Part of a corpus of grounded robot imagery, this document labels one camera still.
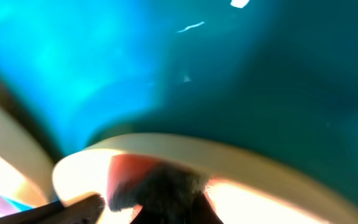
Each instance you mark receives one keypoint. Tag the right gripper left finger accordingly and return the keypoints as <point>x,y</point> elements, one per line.
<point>86,211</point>

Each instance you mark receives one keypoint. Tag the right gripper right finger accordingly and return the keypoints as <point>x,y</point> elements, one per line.
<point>200,211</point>

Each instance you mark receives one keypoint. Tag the red and black sponge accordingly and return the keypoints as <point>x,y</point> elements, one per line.
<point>151,183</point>

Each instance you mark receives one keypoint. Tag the yellow-green plate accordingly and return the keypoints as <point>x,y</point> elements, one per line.
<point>245,188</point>
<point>25,168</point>

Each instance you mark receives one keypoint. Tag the teal plastic tray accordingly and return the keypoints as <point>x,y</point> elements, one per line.
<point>278,77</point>

